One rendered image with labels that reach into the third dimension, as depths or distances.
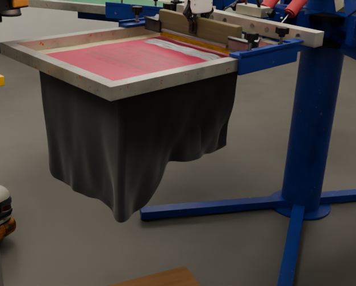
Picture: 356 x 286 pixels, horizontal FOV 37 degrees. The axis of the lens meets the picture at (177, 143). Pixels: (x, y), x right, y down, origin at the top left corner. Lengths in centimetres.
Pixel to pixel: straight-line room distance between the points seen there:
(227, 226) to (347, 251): 56
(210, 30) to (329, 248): 123
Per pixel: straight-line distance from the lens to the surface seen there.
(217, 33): 185
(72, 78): 148
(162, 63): 171
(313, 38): 190
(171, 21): 201
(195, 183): 303
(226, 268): 238
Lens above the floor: 139
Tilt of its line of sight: 23 degrees down
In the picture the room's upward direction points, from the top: 3 degrees clockwise
